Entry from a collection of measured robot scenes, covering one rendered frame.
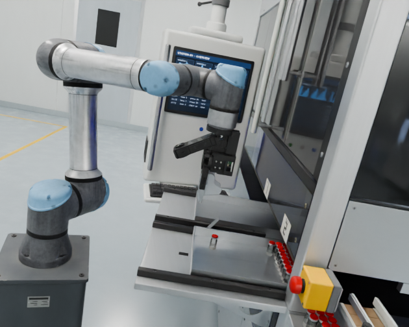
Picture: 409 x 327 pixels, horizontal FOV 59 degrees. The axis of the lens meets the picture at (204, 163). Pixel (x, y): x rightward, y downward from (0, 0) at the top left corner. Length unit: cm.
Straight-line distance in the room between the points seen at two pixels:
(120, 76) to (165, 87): 14
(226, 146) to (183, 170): 98
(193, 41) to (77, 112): 80
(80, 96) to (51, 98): 577
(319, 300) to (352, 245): 16
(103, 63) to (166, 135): 95
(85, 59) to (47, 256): 57
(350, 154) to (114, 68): 57
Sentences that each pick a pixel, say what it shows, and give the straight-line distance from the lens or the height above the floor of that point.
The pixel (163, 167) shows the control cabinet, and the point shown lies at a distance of 187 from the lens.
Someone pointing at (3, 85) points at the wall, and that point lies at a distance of 726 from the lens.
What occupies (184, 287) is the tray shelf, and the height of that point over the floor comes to 88.
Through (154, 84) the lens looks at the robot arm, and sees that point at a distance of 81.
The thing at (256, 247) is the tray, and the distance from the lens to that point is 127.
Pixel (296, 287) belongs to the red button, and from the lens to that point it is 90.
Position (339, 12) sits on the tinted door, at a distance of 113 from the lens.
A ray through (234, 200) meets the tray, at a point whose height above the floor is 90.
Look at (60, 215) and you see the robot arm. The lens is 114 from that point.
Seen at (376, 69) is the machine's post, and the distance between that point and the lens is 87.
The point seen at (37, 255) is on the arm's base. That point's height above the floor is 83.
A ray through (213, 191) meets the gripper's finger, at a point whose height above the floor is 113.
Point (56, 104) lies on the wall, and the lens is 692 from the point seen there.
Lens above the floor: 146
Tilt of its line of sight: 16 degrees down
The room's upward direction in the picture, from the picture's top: 11 degrees clockwise
